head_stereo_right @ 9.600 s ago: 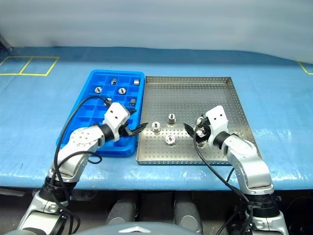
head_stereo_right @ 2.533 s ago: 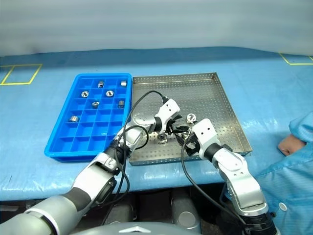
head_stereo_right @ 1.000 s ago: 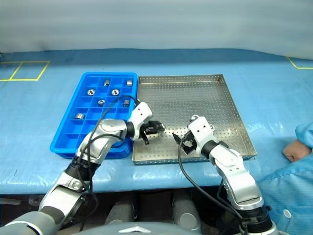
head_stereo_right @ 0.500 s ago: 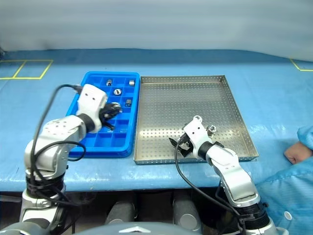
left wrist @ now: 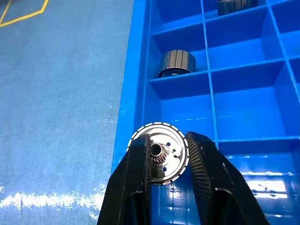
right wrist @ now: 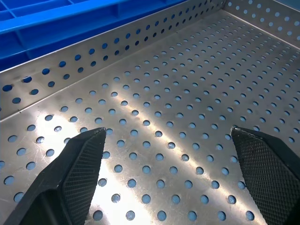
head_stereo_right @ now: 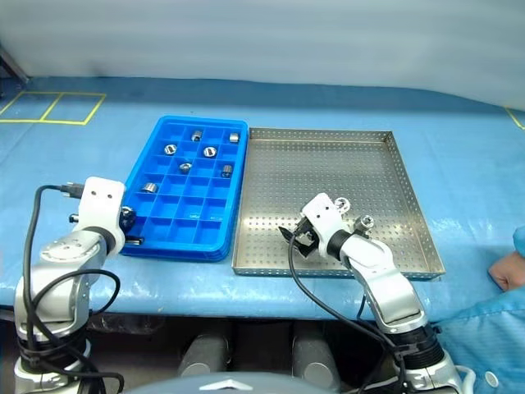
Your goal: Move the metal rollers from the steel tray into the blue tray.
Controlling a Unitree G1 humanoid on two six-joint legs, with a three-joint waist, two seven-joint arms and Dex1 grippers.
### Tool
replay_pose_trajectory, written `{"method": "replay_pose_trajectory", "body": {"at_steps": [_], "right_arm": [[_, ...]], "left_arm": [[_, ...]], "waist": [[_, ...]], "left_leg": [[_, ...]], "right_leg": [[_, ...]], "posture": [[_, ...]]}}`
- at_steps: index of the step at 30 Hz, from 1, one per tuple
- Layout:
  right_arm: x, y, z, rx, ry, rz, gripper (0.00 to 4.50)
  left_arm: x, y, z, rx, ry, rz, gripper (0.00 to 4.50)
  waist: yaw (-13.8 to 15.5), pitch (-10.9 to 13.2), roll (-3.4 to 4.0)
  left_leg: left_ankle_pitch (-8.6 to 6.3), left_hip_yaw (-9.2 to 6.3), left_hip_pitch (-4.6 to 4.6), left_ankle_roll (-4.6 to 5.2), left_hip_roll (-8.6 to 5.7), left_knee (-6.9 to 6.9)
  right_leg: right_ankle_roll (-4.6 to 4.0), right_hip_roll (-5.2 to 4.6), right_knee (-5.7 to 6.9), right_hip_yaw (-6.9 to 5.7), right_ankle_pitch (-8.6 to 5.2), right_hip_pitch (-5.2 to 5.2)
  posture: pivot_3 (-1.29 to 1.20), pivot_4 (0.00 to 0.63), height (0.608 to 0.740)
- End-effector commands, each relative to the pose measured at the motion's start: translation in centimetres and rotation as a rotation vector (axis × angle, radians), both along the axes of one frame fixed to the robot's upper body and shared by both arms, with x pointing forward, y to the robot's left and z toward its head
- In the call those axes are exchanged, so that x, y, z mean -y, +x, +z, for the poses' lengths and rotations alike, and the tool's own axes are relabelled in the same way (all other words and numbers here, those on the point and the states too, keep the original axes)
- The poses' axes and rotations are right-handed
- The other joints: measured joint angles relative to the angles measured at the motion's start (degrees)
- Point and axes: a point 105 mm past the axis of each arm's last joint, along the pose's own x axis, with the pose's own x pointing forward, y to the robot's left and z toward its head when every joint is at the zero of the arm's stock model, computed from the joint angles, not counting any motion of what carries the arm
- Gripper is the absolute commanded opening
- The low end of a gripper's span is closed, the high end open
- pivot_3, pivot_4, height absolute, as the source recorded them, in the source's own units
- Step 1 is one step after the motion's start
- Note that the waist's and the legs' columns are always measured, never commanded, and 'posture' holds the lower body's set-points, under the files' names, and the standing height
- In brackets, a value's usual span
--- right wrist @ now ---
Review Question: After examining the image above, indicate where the perforated steel tray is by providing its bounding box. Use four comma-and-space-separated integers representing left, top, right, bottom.
0, 0, 300, 225

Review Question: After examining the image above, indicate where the blue plastic tray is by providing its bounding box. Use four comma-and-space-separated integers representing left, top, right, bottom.
0, 0, 187, 72

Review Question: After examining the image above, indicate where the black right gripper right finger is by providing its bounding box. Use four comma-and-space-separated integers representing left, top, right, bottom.
230, 125, 300, 225

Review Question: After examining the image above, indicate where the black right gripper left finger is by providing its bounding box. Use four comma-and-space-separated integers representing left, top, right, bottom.
4, 127, 107, 225

